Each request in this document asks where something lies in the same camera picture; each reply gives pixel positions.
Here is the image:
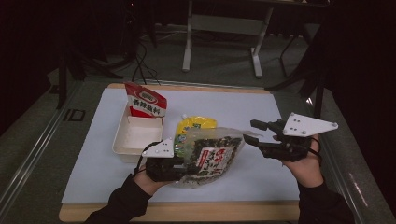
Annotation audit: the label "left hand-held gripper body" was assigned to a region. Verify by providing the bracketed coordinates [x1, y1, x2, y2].
[141, 137, 188, 183]

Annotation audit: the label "person's left hand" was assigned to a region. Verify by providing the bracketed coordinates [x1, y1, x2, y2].
[134, 169, 171, 197]

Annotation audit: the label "black chair frame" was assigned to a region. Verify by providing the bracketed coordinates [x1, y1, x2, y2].
[264, 18, 332, 120]

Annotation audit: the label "white divided plastic container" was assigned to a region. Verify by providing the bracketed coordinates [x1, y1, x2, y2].
[111, 105, 166, 163]

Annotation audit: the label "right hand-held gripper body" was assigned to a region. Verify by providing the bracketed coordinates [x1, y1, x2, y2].
[262, 112, 339, 162]

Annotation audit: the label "black metal stand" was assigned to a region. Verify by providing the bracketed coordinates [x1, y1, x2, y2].
[55, 46, 124, 110]

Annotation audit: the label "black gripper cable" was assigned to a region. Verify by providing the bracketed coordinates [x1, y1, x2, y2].
[134, 141, 163, 179]
[307, 136, 323, 163]

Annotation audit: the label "white metal desk frame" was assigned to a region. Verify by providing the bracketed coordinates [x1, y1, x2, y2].
[181, 0, 275, 79]

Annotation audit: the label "light blue table mat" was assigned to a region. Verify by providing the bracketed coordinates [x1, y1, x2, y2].
[61, 88, 301, 204]

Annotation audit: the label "black floor cables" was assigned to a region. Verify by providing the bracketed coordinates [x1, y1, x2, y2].
[130, 40, 162, 86]

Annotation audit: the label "person's right hand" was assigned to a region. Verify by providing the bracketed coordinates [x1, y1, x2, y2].
[282, 135, 325, 189]

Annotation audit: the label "red seasoning packet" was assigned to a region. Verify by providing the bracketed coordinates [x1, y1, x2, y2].
[124, 81, 168, 119]

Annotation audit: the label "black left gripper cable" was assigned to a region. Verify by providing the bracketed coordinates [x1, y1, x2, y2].
[134, 141, 163, 179]

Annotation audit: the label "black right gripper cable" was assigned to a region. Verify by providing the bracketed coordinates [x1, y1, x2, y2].
[307, 136, 323, 163]

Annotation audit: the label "wooden table board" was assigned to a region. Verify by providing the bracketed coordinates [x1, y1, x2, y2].
[59, 82, 302, 223]

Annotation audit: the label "yellow sauce packet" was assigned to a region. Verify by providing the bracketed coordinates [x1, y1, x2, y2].
[173, 115, 219, 157]

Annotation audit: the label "clear dried seaweed packet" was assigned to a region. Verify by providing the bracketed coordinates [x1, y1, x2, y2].
[172, 126, 264, 189]

